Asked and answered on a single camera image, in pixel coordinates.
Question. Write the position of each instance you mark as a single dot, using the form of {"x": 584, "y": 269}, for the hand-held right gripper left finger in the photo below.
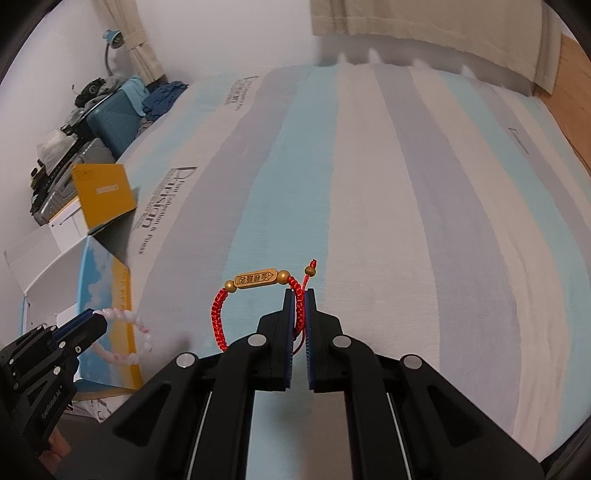
{"x": 290, "y": 332}

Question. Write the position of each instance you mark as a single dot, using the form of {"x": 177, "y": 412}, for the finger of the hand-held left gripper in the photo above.
{"x": 87, "y": 334}
{"x": 76, "y": 323}

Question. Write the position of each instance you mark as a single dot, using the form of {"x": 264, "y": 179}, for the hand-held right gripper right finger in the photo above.
{"x": 310, "y": 332}

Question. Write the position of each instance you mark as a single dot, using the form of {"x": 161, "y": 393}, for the teal suitcase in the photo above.
{"x": 115, "y": 120}

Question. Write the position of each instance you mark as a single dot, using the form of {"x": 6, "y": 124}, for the tied beige curtain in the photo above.
{"x": 138, "y": 46}

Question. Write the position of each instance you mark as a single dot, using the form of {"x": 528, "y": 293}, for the blue desk lamp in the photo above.
{"x": 113, "y": 39}

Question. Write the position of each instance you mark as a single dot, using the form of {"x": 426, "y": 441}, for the white plastic bag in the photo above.
{"x": 53, "y": 143}

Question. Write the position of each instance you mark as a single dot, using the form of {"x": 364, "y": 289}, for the white blue yellow cardboard box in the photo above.
{"x": 106, "y": 286}

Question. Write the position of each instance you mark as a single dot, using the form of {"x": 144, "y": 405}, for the person's left hand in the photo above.
{"x": 57, "y": 445}

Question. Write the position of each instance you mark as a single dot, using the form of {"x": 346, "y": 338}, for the dark blue clothes pile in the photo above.
{"x": 161, "y": 99}

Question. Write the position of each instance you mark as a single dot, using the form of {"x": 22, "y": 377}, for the grey suitcase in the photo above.
{"x": 69, "y": 180}

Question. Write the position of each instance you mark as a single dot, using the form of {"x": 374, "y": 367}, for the black bag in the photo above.
{"x": 90, "y": 90}

